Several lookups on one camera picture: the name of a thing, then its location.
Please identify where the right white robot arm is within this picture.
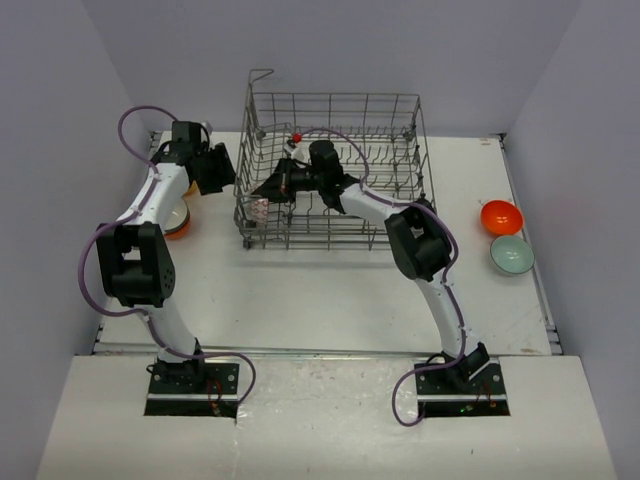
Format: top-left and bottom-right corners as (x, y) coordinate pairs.
(251, 140), (489, 393)

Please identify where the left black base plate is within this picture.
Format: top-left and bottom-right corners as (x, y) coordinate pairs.
(146, 361), (240, 400)

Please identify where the purple cable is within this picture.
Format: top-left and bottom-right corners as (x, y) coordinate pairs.
(77, 104), (256, 409)
(302, 127), (474, 427)

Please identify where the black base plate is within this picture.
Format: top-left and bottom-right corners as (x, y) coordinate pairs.
(146, 361), (240, 400)
(415, 360), (506, 396)

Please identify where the yellow bowl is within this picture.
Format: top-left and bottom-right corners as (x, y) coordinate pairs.
(183, 182), (199, 197)

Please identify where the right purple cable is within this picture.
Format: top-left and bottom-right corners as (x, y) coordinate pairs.
(302, 127), (474, 427)

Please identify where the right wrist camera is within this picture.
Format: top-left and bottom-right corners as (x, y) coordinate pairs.
(283, 133), (305, 162)

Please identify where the teal white bowl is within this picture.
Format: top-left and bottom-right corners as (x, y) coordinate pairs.
(162, 198), (191, 234)

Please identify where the grey wire dish rack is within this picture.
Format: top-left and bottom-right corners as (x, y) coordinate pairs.
(234, 69), (436, 250)

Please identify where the orange plastic bowl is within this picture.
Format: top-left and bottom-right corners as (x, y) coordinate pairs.
(480, 200), (524, 236)

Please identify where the orange white bowl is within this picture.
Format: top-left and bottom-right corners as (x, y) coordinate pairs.
(164, 221), (191, 241)

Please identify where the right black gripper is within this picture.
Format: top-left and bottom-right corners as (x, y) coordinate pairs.
(252, 156), (325, 204)

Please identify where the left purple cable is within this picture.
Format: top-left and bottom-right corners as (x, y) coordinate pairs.
(77, 104), (256, 409)

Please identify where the pale green ceramic bowl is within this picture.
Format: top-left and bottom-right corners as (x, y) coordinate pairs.
(490, 235), (535, 275)

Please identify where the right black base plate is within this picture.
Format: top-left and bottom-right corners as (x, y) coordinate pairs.
(415, 360), (506, 396)

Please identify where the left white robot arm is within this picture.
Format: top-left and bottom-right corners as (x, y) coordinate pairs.
(96, 120), (236, 393)

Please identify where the red patterned white bowl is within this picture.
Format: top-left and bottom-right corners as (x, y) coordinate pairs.
(248, 198), (270, 226)

